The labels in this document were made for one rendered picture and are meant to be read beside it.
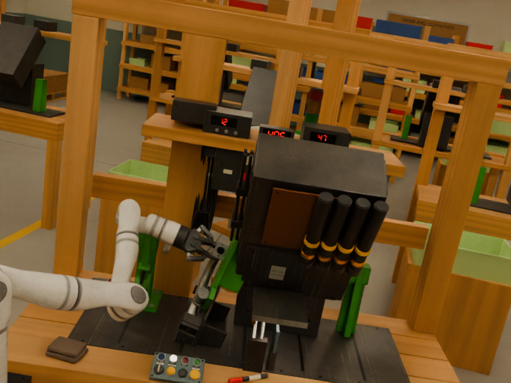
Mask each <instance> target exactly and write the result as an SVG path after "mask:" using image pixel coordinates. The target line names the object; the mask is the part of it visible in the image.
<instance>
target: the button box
mask: <svg viewBox="0 0 511 383"><path fill-rule="evenodd" d="M159 354H160V353H159V352H155V353H154V359H153V363H152V367H151V373H150V379H152V380H158V381H167V382H172V383H202V376H203V371H204V367H205V360H204V359H200V361H201V363H200V364H199V365H195V364H194V360H195V359H198V358H193V357H188V356H179V355H175V356H176V357H177V359H176V361H175V362H172V361H171V360H170V357H171V356H172V355H174V354H169V353H163V354H164V355H165V358H164V359H159V358H158V355H159ZM183 357H187V358H188V359H189V361H188V362H187V363H183V362H182V358H183ZM156 365H162V366H163V372H161V373H160V374H157V373H156V372H155V371H154V367H155V366H156ZM171 366H172V367H173V368H174V369H175V373H174V374H173V375H168V374H167V368H168V367H171ZM180 369H186V371H187V375H186V376H185V377H180V376H179V370H180ZM193 369H197V370H198V371H199V372H200V376H199V378H198V379H196V380H193V379H191V378H190V372H191V371H192V370H193Z"/></svg>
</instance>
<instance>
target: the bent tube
mask: <svg viewBox="0 0 511 383"><path fill-rule="evenodd" d="M221 245H223V246H221ZM228 247H229V246H228V245H226V244H224V243H222V242H219V241H217V244H216V246H215V248H214V251H213V254H212V256H213V257H215V258H218V259H220V260H222V261H223V260H224V257H225V255H226V253H227V250H228ZM218 256H219V257H218ZM218 262H219V261H214V260H211V259H210V260H209V262H208V264H207V266H206V268H205V270H204V273H203V275H202V278H201V279H200V282H199V284H198V287H197V290H196V291H195V295H196V294H197V292H198V290H199V289H200V288H202V287H205V288H207V286H208V283H209V280H210V279H211V275H212V274H213V272H214V269H215V268H216V266H217V263H218ZM198 309H199V306H196V305H194V303H193V301H192V303H191V305H190V307H189V310H188V313H190V314H192V315H195V316H196V315H197V312H198Z"/></svg>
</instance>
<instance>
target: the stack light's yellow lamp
mask: <svg viewBox="0 0 511 383"><path fill-rule="evenodd" d="M321 105H322V103H319V102H314V101H310V100H308V101H307V106H306V112H307V113H309V114H313V115H319V113H320V109H321Z"/></svg>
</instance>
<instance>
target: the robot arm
mask: <svg viewBox="0 0 511 383"><path fill-rule="evenodd" d="M116 223H117V225H118V229H117V232H116V254H115V262H114V267H113V275H112V279H111V282H107V281H101V280H92V279H85V278H80V277H73V276H67V275H61V274H48V273H43V272H36V271H23V270H19V269H15V268H12V267H7V266H4V265H0V383H8V321H9V319H10V317H11V302H12V297H15V298H19V299H22V300H25V301H28V302H31V303H33V304H35V305H39V306H42V307H44V308H48V309H54V310H62V311H80V310H85V309H93V308H98V307H104V306H106V308H107V311H108V313H109V315H110V317H111V318H113V319H114V320H116V321H126V320H128V319H130V318H132V317H133V316H135V315H137V314H138V313H139V312H141V311H142V310H143V309H144V308H145V307H146V306H147V304H148V300H149V296H148V293H147V291H146V290H145V289H144V288H143V287H142V286H140V285H138V284H136V283H130V279H131V275H132V271H133V268H134V266H135V262H136V260H137V257H138V233H145V234H148V235H149V236H153V237H154V238H156V239H159V240H160V241H162V242H165V243H166V244H165V246H164V247H163V251H164V252H166V253H167V254H168V252H169V250H170V247H171V246H174V247H176V248H179V249H181V250H183V251H184V252H185V253H186V257H187V259H186V261H187V262H190V261H204V260H205V259H206V258H210V259H211V260H214V261H219V260H220V259H218V258H215V257H213V256H212V254H213V253H209V252H207V251H206V250H204V249H203V248H202V247H201V245H209V246H212V248H215V246H216V244H217V243H216V242H214V236H213V235H212V234H211V233H210V232H209V231H208V230H207V229H206V228H205V226H204V225H201V226H200V227H199V228H198V229H190V228H188V227H186V226H183V225H181V224H179V223H176V222H174V221H172V220H166V219H165V218H163V217H160V216H158V215H156V214H149V215H148V216H147V217H141V209H140V206H139V204H138V203H137V202H136V201H134V200H132V199H126V200H124V201H122V202H121V203H120V205H119V207H118V210H117V213H116ZM200 233H203V234H204V235H205V236H206V237H207V238H208V239H207V238H204V237H202V236H201V235H200ZM193 252H196V253H198V254H199V255H202V256H193V255H192V254H190V253H193Z"/></svg>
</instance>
